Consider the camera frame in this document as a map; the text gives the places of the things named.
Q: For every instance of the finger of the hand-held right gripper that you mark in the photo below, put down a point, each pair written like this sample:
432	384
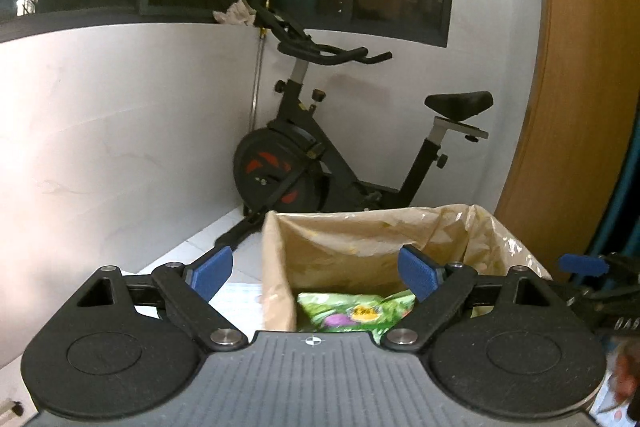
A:
581	264

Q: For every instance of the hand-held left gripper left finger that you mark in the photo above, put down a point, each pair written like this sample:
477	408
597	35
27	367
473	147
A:
214	273

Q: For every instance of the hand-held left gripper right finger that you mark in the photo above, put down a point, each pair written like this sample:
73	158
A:
417	272

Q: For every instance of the crumpled beige cloth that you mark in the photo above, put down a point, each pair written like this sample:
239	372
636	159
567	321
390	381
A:
235	13

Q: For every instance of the person's right hand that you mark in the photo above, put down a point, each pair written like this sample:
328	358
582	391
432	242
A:
626	374

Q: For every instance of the brown cardboard box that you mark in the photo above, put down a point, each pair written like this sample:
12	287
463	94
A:
276	277

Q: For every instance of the green snack packet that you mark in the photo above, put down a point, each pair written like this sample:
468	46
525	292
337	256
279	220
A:
350	309

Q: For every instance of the wooden door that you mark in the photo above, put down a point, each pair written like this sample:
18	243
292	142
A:
575	82

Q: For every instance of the thin metal pole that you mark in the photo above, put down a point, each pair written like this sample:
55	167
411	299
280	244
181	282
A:
256	77

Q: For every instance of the black exercise bike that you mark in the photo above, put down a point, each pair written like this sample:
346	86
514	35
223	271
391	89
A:
300	162

